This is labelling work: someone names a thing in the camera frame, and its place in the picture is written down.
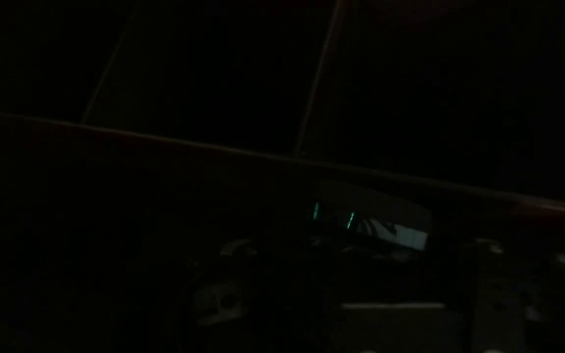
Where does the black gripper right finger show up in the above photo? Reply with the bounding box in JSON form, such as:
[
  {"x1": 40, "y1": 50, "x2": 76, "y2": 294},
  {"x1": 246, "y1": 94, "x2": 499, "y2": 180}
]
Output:
[{"x1": 470, "y1": 243, "x2": 548, "y2": 353}]

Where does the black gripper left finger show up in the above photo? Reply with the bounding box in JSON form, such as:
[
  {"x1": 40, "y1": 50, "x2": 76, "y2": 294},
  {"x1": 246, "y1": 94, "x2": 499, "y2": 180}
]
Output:
[{"x1": 185, "y1": 237, "x2": 264, "y2": 329}]

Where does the dark wooden secretary desk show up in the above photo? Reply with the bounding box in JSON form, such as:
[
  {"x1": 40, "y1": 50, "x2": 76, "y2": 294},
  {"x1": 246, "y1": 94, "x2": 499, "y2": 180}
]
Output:
[{"x1": 0, "y1": 0, "x2": 565, "y2": 353}]

